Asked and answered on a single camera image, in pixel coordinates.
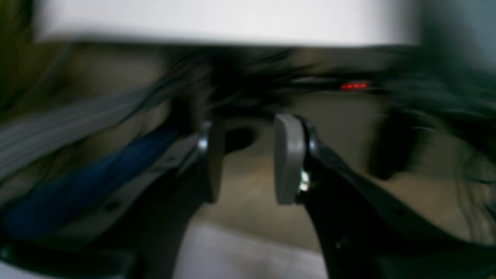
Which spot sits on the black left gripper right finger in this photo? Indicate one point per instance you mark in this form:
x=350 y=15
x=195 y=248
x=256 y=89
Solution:
x=363 y=230

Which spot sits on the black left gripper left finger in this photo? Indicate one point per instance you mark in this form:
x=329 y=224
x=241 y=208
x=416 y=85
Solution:
x=136 y=232

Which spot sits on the black power strip red light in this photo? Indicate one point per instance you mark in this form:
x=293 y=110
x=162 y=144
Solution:
x=334 y=83

